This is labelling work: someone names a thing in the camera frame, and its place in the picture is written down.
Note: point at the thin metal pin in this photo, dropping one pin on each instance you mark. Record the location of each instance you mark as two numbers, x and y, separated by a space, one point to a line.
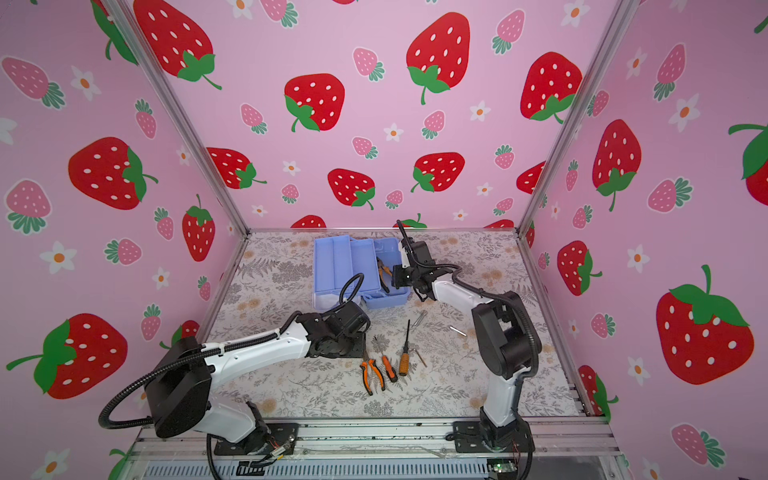
421 359

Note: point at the blue white plastic toolbox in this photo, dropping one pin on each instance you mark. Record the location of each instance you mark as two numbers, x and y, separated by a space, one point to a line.
337 259

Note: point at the yellow black combination pliers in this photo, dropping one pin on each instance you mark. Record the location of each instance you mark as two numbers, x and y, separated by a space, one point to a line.
385 276

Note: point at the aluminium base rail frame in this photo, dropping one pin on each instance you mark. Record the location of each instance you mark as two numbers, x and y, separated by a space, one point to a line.
391 448

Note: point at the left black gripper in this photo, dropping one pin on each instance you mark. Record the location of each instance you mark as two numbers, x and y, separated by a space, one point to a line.
361 349

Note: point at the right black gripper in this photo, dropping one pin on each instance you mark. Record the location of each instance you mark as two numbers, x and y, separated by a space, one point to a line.
397 278

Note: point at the orange black long-nose pliers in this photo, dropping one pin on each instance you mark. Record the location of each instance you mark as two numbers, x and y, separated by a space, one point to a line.
371 374

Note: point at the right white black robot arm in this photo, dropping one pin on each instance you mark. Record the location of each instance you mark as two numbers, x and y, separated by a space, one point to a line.
508 342

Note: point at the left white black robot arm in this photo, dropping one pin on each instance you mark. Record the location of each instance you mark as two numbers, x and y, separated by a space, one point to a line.
182 397

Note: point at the orange handled small screwdriver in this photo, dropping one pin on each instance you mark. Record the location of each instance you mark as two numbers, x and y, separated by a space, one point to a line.
389 370

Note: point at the small silver metal bit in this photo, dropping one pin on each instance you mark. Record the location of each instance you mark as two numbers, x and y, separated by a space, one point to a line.
456 330

